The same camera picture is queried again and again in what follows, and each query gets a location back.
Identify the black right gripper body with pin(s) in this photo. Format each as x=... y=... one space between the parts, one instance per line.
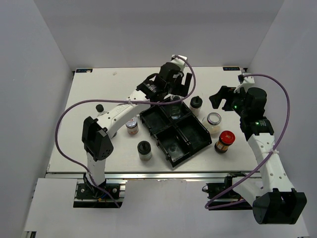
x=238 y=106

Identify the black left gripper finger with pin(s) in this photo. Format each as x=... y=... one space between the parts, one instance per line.
x=173 y=89
x=185 y=87

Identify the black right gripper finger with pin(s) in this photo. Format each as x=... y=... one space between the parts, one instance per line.
x=228 y=104
x=218 y=97

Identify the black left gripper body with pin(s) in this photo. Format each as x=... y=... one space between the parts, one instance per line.
x=179 y=79

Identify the spice shaker black top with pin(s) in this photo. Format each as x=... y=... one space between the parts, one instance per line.
x=144 y=150
x=195 y=105

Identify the clear bottle gold pourer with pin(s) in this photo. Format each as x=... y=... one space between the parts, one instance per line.
x=175 y=109

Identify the brown jar red lid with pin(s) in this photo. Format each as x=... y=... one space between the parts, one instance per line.
x=226 y=139

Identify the small jar white lid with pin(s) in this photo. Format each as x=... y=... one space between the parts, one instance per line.
x=132 y=126

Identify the tall bottle black cap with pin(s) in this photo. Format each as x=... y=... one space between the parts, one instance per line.
x=100 y=110

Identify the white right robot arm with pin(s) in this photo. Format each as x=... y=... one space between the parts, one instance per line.
x=267 y=188

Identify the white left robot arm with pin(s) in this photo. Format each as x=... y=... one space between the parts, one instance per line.
x=97 y=133

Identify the black four-compartment tray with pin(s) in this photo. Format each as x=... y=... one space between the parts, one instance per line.
x=178 y=139

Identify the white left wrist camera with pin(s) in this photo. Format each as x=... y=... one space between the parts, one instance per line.
x=179 y=61

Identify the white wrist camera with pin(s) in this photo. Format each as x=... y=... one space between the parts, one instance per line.
x=246 y=81
x=179 y=61

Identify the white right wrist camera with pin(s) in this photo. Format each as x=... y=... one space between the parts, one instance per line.
x=246 y=81

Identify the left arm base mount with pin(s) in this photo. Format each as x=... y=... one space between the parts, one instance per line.
x=85 y=198

